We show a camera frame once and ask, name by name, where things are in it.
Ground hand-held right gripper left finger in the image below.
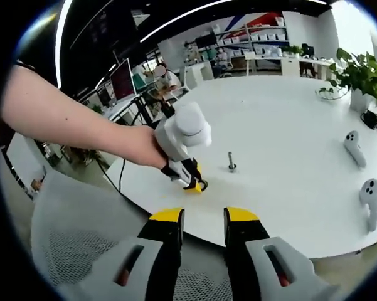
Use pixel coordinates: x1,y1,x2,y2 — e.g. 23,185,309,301
55,206,186,301

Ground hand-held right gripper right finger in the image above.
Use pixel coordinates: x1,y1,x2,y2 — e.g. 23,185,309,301
223,206,342,301

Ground small threaded steel stud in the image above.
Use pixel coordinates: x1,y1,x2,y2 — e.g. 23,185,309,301
227,151,238,174

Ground person's left hand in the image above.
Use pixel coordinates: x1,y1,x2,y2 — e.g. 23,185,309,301
132,125,170,172

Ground white office chair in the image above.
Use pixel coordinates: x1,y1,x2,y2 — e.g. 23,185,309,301
174,66,191,92

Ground white cabinet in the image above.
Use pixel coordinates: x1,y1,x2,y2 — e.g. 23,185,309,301
186,61,215,89

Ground white standing desk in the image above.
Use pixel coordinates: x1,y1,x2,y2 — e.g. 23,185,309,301
106,93,145,126

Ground computer monitor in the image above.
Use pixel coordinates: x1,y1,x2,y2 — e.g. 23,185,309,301
109,58,137,102

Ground grey mesh office chair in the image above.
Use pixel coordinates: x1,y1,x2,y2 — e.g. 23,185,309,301
30,171,236,301

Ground black screen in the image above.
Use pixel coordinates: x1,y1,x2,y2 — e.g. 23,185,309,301
195,34,217,50

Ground long white workbench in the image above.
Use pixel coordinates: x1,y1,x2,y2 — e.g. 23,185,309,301
244,50,283,76

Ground curved ceiling light strip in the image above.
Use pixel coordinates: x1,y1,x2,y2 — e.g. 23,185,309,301
139,0,327,43

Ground metal storage shelf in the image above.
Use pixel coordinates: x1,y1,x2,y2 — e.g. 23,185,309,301
213,17,290,60

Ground rows of white storage bins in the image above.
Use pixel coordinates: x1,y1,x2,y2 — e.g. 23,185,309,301
221,18,286,45

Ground small potted plant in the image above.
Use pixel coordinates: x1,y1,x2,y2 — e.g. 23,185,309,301
281,45,304,58

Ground white handheld controller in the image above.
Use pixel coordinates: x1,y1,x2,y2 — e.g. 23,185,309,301
342,130,367,168
359,178,377,233

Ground straight ceiling light strip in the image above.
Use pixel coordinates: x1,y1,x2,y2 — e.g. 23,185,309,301
55,0,75,90

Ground black power adapter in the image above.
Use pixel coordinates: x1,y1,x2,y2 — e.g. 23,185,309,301
360,109,377,129

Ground potted green plant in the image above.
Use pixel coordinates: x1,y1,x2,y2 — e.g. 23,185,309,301
315,46,377,111

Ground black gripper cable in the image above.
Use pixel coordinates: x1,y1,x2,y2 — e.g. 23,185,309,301
117,157,127,197

